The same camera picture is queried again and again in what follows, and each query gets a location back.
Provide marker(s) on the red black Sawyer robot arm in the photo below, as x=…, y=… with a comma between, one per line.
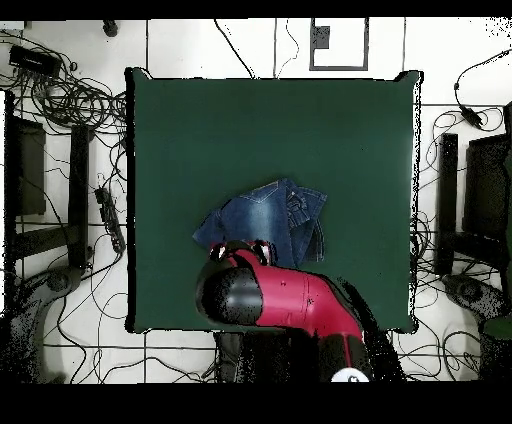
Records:
x=296, y=296

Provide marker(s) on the grey square floor frame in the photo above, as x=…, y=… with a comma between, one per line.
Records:
x=339, y=67

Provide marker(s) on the small round black object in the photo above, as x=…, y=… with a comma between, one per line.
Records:
x=110, y=28

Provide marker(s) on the black metal frame stand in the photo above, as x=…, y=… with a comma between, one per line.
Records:
x=447, y=200
x=78, y=192

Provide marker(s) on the blue denim jeans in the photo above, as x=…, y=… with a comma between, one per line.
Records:
x=256, y=216

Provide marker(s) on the black electronics box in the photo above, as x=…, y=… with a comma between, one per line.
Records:
x=34, y=60

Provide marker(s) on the dark green table cloth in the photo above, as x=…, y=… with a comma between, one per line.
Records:
x=240, y=132

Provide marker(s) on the small grey square plate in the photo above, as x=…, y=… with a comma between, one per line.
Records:
x=320, y=37

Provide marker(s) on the black power strip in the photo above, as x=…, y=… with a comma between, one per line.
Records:
x=110, y=220

